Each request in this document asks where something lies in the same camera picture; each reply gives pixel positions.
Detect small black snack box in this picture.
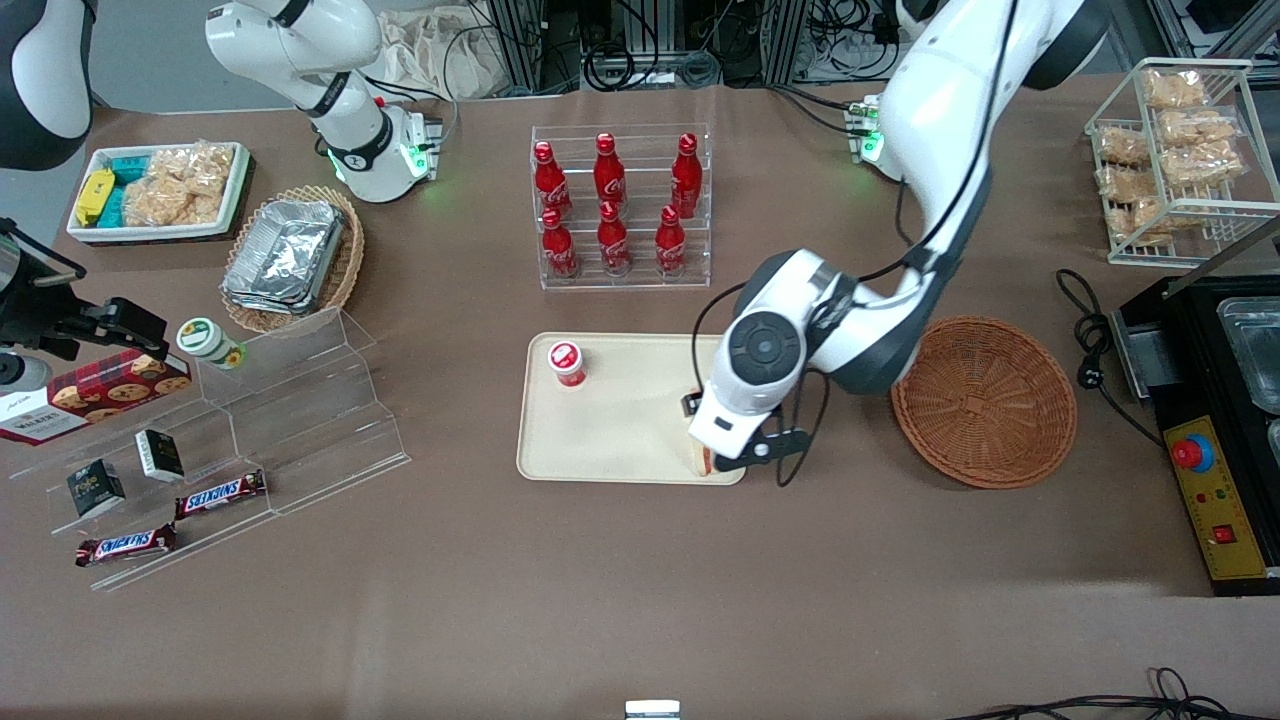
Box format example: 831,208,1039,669
66,459,127,519
135,429,186,484

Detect beige cloth bag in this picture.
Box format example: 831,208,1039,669
375,8,503,101

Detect beige plastic tray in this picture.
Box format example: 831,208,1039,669
516,333,748,486

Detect red cola bottle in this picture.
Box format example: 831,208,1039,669
655,206,688,278
533,141,574,221
671,133,703,219
597,201,633,277
594,133,627,216
541,208,580,279

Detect green-lidded white cup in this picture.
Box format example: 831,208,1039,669
177,317,248,371

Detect Snickers chocolate bar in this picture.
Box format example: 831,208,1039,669
75,523,178,569
175,469,268,521

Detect clear acrylic bottle rack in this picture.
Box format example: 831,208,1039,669
530,124,713,292

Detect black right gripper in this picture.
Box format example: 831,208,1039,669
0,220,169,359

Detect clear acrylic step shelf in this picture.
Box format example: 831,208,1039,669
8,305,412,593

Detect yellow snack packet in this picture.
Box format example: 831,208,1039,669
75,168,117,228

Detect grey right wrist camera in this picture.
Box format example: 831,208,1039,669
0,352,53,393

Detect brown round wicker basket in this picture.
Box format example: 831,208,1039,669
890,316,1079,490

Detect white rectangular snack tray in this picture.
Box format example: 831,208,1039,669
66,141,253,245

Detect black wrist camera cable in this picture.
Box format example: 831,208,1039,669
690,284,833,489

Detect clear rice cracker bag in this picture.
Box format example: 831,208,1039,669
148,145,237,198
122,180,219,227

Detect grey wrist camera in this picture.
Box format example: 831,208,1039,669
0,352,53,393
712,428,811,473

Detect black power cord with plug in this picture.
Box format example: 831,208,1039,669
1056,268,1167,447

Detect black floor cable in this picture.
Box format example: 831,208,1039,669
945,667,1280,720

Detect black aluminium frame post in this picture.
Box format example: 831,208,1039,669
488,0,583,96

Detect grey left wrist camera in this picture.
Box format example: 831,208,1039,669
712,428,811,473

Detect stacked aluminium foil trays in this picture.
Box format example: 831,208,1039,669
222,198,347,316

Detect steel pan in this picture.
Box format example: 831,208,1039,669
1216,297,1280,416

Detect light oval wicker basket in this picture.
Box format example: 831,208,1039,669
220,184,366,336

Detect black countertop appliance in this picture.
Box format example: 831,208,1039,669
1110,272,1280,597

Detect red-lidded small cup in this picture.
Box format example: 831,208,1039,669
547,341,588,390

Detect red tartan cookie box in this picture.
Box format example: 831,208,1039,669
0,348,193,447

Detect white wire rack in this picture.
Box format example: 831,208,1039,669
1085,58,1280,269

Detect background cable bundle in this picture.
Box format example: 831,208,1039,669
583,35,723,93

